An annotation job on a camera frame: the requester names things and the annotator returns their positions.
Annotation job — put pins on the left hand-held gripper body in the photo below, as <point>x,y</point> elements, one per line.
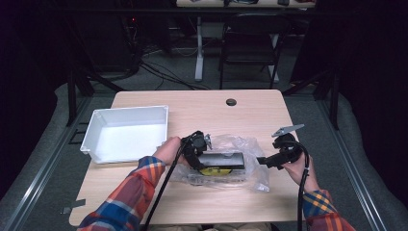
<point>196,142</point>

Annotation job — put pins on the metal floor rail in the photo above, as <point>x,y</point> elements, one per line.
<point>352,166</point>
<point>38,179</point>

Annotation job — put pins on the person's left hand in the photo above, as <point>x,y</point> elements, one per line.
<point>168,150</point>

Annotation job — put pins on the grey floor tape strip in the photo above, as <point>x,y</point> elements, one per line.
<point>75,204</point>

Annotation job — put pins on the clear plastic bag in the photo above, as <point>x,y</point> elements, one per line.
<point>253,179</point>

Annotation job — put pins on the white-legged background desk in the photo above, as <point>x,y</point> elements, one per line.
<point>199,64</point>

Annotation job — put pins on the black box with yellow label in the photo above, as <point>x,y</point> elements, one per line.
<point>224,159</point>

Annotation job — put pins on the black metal stand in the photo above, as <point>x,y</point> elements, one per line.
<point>335,102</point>
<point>72,96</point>

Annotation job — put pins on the black folding chair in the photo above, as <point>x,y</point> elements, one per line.
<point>250,45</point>

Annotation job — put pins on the white plastic bin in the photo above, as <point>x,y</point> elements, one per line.
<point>128,141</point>

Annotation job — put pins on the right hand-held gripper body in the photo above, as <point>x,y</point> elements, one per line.
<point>287,149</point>

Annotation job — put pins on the person's right hand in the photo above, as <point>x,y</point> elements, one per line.
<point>300,171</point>

